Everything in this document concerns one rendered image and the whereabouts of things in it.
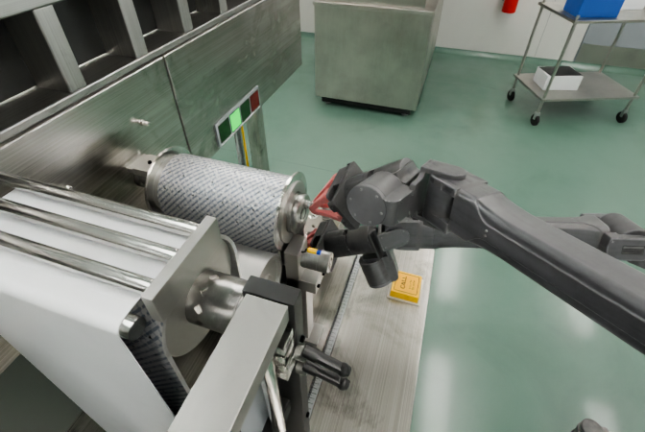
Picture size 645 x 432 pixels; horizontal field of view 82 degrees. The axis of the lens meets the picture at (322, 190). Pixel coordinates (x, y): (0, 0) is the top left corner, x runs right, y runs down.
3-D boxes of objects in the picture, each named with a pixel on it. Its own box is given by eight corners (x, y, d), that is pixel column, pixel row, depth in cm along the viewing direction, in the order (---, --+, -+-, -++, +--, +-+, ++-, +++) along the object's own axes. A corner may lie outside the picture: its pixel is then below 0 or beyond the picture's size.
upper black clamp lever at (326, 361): (345, 382, 35) (350, 377, 34) (298, 358, 35) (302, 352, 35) (348, 368, 36) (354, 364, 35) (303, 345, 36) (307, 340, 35)
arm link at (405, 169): (432, 185, 55) (418, 150, 54) (414, 204, 50) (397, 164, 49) (393, 197, 60) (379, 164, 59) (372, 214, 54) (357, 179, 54)
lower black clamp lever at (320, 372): (345, 395, 37) (348, 391, 36) (299, 372, 37) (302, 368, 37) (348, 381, 38) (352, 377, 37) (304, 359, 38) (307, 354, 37)
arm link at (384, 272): (405, 209, 76) (405, 227, 68) (423, 257, 79) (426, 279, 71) (350, 226, 80) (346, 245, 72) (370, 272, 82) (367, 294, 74)
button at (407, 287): (417, 303, 93) (418, 298, 91) (389, 296, 95) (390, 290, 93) (420, 281, 98) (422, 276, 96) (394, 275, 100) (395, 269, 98)
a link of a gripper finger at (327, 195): (331, 204, 71) (371, 192, 64) (318, 232, 66) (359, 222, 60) (309, 179, 68) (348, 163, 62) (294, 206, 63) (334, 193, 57)
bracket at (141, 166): (154, 179, 71) (151, 171, 70) (129, 173, 72) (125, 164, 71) (170, 164, 75) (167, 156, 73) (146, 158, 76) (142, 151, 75)
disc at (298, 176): (276, 268, 66) (274, 199, 58) (274, 268, 66) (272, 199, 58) (306, 221, 78) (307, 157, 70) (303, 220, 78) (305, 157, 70)
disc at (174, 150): (155, 234, 72) (138, 167, 64) (153, 233, 72) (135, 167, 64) (200, 195, 84) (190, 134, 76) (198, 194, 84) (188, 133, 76)
